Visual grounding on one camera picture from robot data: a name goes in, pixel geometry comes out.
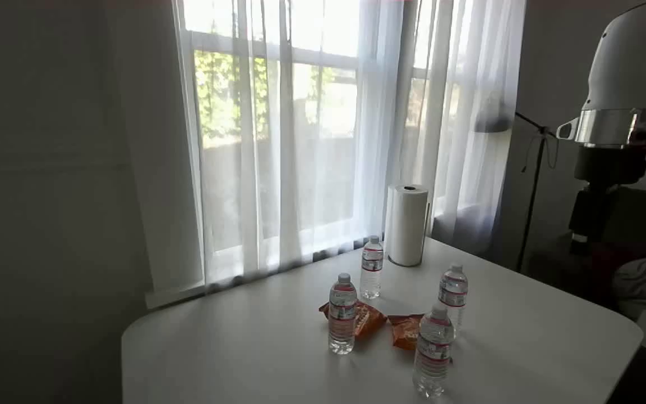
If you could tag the white sheer curtain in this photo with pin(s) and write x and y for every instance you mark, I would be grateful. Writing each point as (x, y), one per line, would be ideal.
(152, 149)
(481, 75)

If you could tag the clear water bottle white label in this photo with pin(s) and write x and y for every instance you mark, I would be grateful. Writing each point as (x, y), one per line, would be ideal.
(454, 294)
(342, 310)
(434, 349)
(372, 261)

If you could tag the green foliage outside window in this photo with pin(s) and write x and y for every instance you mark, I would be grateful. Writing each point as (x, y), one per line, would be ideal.
(219, 98)

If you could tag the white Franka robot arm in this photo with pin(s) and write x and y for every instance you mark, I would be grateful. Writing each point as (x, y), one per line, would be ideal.
(630, 58)

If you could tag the dark couch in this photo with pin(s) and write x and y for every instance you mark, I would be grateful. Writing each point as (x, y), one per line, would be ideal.
(640, 220)

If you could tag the white paper towel roll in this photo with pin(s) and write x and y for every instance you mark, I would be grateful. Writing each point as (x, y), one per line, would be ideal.
(407, 226)

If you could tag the black stereo camera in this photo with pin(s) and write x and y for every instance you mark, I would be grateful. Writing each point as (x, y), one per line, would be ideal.
(494, 120)

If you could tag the orange chip bag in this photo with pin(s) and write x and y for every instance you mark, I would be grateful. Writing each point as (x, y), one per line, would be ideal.
(368, 324)
(405, 330)

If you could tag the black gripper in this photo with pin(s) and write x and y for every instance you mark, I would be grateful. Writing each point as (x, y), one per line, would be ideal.
(612, 165)

